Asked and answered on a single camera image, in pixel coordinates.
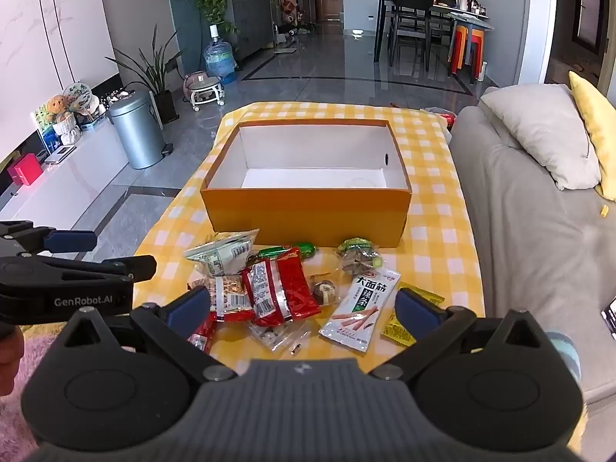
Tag clear peanut packet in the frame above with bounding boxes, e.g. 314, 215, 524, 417
187, 273, 256, 323

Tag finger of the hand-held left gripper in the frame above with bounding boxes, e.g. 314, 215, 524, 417
0, 255, 157, 294
0, 220, 97, 257

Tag yellow snack packet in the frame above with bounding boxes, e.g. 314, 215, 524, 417
380, 281, 446, 347

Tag dining table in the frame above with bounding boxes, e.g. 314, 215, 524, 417
373, 0, 496, 82

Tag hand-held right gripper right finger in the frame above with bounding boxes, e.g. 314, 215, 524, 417
370, 287, 559, 380

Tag blue water jug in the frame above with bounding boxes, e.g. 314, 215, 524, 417
203, 23, 238, 85

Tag white spicy strip packet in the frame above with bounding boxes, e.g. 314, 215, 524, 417
318, 269, 401, 353

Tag silver trash can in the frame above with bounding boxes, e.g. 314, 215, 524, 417
107, 89, 167, 170

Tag small red snack packet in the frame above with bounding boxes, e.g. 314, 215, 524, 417
187, 318, 217, 353

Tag black dining chair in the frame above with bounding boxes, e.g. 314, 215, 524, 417
387, 0, 434, 73

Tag pink fluffy rug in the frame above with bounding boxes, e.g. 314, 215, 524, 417
0, 332, 55, 462

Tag green mushroom snack packet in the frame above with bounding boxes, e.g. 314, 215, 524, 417
337, 237, 386, 275

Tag yellow pillow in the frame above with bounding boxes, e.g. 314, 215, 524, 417
568, 70, 616, 201

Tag person's left hand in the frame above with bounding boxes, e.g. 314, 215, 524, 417
0, 327, 26, 395

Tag grey pillow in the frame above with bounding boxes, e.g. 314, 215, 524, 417
480, 83, 602, 191

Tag red box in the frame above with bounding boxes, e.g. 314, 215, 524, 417
13, 152, 44, 186

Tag orange cardboard box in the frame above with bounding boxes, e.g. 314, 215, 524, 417
200, 118, 413, 249

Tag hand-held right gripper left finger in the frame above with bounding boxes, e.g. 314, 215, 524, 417
54, 285, 238, 382

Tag white rolling stand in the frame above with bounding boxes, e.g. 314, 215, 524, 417
184, 71, 227, 112

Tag stuffed toys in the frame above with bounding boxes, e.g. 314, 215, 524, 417
36, 94, 80, 146

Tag grey-blue cabinet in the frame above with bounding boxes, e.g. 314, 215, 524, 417
224, 0, 277, 61

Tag long-leaf potted plant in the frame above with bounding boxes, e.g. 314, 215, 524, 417
105, 24, 186, 125

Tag dark wooden frame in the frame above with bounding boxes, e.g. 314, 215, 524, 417
570, 0, 606, 56

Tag white low console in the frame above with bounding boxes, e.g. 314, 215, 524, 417
0, 115, 131, 219

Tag clear packet with brown snack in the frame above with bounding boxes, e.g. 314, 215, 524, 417
308, 274, 340, 306

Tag yellow checkered tablecloth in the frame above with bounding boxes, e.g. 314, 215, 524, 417
132, 101, 484, 371

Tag grey sofa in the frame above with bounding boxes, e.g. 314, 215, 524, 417
447, 84, 616, 410

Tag orange stool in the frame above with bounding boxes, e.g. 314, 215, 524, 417
449, 24, 470, 75
468, 28, 487, 82

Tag white and green snack packet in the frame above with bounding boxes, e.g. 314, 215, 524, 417
184, 230, 261, 277

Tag green sausage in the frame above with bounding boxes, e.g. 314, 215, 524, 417
257, 242, 318, 263

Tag small clear snack packet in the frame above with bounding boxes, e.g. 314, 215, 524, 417
248, 320, 309, 353

